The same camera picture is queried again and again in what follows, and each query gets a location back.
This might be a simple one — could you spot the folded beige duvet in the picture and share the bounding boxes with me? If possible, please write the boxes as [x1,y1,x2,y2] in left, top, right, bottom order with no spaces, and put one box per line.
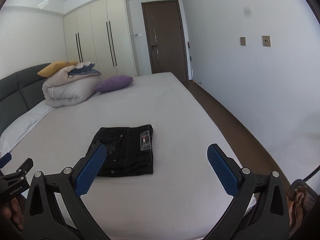
[42,62,102,108]

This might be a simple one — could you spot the black denim pants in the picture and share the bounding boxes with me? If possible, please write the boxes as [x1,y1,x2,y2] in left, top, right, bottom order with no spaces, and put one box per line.
[89,124,153,178]

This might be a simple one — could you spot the right beige wall socket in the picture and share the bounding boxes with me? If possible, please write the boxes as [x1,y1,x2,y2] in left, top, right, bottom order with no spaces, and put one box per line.
[262,36,271,47]

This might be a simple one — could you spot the white pillow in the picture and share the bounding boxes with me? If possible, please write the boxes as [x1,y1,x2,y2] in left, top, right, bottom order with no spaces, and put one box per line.
[1,100,54,157]

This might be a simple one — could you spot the cream built-in wardrobe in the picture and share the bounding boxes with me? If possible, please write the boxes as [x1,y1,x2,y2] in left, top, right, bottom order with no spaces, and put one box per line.
[63,0,139,78]

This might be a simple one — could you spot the left beige wall switch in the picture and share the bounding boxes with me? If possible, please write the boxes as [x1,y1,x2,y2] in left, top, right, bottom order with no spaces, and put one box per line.
[240,37,246,46]

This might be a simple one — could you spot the grey upholstered headboard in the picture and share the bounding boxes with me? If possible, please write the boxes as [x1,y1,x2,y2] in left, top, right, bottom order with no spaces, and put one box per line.
[0,63,49,132]

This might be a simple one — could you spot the person's left hand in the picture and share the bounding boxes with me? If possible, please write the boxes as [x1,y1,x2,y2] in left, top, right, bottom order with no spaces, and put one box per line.
[1,198,24,230]

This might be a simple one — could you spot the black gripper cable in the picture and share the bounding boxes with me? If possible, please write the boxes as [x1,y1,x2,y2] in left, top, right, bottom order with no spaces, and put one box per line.
[302,164,320,182]

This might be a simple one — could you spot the mustard yellow pillow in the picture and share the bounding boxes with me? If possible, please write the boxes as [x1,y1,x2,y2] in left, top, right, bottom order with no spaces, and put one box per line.
[37,61,78,78]

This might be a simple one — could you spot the purple cushion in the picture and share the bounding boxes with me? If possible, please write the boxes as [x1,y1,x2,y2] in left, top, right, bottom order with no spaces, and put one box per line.
[94,75,133,93]

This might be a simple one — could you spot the brown wooden door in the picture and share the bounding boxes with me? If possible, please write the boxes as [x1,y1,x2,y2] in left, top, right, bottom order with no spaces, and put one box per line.
[142,0,188,83]

